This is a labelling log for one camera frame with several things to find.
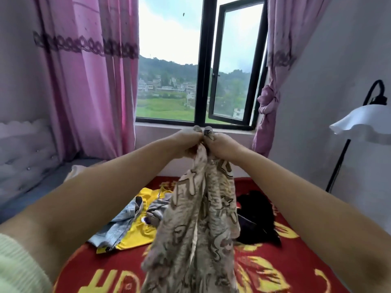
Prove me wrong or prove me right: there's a person's right hand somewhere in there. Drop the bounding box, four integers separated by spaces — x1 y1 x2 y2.
203 130 246 166

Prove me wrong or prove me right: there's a person's left hand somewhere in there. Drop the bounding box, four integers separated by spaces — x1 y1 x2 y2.
166 127 204 160

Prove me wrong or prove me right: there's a pile of mixed clothes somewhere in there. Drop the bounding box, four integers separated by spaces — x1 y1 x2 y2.
64 164 283 254

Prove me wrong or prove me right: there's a person's right forearm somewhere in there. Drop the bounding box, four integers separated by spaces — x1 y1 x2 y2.
235 149 391 293

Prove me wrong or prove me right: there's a person's left forearm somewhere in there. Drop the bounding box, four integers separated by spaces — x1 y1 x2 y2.
0 140 184 284

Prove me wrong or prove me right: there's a white bed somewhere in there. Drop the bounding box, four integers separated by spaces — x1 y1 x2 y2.
0 118 352 293

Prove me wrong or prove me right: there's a black framed window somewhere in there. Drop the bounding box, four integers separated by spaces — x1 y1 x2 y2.
136 0 270 131

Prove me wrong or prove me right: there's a tied pink curtain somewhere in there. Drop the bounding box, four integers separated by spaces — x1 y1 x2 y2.
252 0 334 157

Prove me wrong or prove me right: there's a wide pink curtain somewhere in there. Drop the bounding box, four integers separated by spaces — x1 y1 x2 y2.
33 0 141 161

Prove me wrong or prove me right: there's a red bedsheet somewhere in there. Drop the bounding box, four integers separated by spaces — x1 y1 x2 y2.
54 175 352 293

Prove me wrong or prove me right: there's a grey pillow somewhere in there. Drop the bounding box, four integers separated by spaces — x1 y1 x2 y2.
0 158 105 225

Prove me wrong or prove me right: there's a white tufted headboard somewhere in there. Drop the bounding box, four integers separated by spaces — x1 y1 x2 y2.
0 118 62 208

